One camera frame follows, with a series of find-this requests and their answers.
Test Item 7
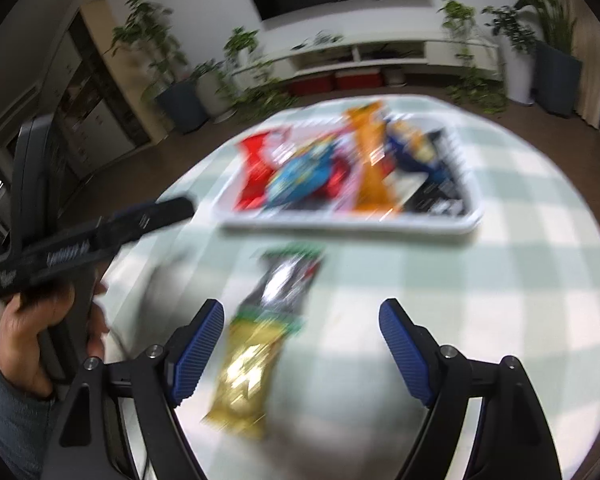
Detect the large red snack bag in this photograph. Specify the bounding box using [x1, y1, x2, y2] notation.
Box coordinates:
[234, 127, 291, 211]

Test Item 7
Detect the gold snack packet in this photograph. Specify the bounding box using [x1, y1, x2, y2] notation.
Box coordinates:
[204, 310, 298, 439]

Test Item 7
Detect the green seed packet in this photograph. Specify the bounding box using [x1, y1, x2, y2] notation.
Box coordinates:
[236, 244, 324, 333]

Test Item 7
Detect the panda cartoon snack bag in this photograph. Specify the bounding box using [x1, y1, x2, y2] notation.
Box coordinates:
[264, 139, 335, 208]

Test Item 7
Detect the pink minion snack bag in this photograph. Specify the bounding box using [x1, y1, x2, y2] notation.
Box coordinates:
[329, 129, 363, 212]

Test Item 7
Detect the orange snack bag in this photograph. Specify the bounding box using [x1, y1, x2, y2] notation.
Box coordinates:
[346, 101, 398, 216]

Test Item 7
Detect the black snack bag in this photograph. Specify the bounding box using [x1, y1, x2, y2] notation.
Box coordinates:
[403, 129, 466, 218]

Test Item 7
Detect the blue chips bag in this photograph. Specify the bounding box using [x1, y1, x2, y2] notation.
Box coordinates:
[385, 119, 441, 174]

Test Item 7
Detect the small dark red packet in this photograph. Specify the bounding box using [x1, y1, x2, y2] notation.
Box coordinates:
[317, 155, 351, 200]

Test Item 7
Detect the white red snack bag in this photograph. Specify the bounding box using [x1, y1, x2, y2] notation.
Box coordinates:
[384, 170, 428, 208]

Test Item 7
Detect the left hand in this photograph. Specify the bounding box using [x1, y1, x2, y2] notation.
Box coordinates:
[0, 284, 76, 399]

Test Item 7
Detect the white cabinet shelving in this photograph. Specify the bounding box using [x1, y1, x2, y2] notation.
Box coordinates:
[0, 14, 154, 241]

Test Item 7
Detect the green checked tablecloth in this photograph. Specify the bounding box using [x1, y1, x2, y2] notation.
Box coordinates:
[102, 96, 600, 479]

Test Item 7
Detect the plant in white pot left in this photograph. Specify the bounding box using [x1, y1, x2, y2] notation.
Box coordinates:
[189, 58, 235, 124]

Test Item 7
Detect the plant in white pot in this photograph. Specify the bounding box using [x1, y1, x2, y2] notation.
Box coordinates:
[482, 6, 536, 105]
[189, 58, 235, 124]

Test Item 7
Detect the trailing vine plant left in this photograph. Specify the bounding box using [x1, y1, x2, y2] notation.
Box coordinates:
[220, 26, 297, 122]

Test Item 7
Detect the trailing vine plant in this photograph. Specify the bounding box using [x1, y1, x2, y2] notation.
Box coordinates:
[220, 26, 297, 122]
[438, 0, 507, 115]

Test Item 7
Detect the tall plant dark pot left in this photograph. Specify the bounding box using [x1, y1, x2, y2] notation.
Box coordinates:
[110, 0, 209, 134]

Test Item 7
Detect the red storage box left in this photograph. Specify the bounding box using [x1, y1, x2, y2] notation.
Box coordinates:
[287, 73, 335, 96]

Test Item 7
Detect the red storage box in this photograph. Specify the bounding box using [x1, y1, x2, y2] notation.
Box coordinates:
[287, 73, 335, 96]
[335, 67, 382, 90]

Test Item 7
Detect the white plastic tray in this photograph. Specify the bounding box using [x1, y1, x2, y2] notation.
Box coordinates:
[211, 102, 482, 236]

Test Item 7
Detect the red storage box right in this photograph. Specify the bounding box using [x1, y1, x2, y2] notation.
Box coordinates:
[335, 67, 382, 90]

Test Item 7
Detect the white tv console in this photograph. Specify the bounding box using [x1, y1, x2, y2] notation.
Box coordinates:
[259, 32, 500, 80]

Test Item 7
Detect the trailing vine plant right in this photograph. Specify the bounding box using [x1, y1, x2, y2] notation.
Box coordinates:
[438, 0, 507, 115]

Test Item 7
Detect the large leaf plant dark pot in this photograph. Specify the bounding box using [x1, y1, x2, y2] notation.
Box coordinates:
[514, 0, 583, 117]

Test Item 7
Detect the plant in white pot right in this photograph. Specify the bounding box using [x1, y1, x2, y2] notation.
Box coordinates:
[482, 6, 536, 105]

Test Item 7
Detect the beige curtain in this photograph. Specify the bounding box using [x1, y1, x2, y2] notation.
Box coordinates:
[570, 0, 600, 129]

